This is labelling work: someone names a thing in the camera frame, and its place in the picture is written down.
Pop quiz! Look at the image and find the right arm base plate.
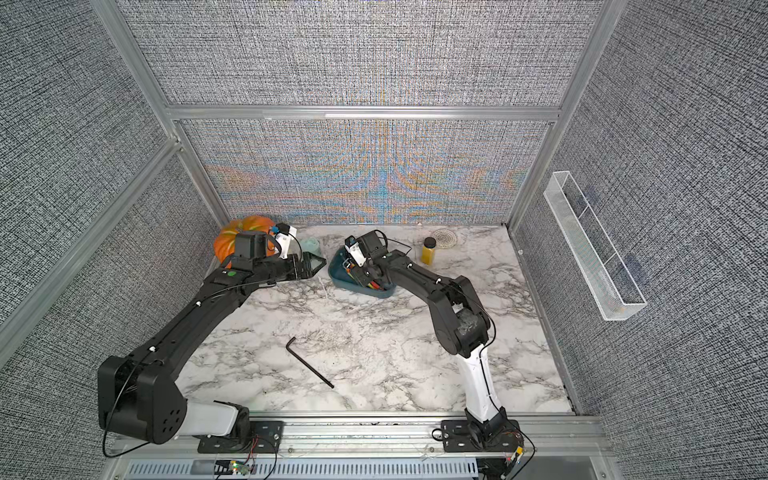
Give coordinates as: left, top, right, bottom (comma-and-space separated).
434, 420, 525, 453

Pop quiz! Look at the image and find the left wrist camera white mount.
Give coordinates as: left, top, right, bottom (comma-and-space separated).
270, 223, 301, 259

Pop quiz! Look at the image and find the orange pumpkin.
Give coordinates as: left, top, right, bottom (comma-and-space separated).
213, 215, 278, 265

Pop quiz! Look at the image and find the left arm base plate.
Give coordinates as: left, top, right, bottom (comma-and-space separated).
197, 420, 285, 454

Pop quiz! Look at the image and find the clear acrylic wall shelf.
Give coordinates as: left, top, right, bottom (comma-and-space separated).
543, 171, 647, 321

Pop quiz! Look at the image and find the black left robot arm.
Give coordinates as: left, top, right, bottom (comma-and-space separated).
97, 231, 327, 446

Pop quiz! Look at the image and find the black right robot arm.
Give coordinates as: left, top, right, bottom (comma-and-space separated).
344, 230, 510, 450

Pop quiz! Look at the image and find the yellow bottle black cap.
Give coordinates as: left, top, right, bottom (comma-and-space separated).
421, 236, 437, 265

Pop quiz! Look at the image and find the mint green lidded jar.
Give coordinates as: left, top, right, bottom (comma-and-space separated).
300, 237, 322, 256

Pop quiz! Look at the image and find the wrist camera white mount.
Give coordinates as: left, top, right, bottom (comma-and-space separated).
270, 223, 301, 259
344, 236, 367, 267

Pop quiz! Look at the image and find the white slotted cable duct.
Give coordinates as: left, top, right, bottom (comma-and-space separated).
123, 458, 479, 479

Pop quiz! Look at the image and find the teal storage box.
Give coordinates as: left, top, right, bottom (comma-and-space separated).
328, 247, 396, 299

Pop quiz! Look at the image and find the aluminium front rail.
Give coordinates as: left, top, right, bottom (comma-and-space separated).
111, 412, 613, 462

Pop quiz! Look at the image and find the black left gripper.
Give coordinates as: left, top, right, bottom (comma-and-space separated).
255, 251, 327, 286

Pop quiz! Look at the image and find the black hex key front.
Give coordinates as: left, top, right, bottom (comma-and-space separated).
285, 336, 335, 389

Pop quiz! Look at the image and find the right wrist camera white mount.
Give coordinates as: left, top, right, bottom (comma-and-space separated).
344, 236, 367, 267

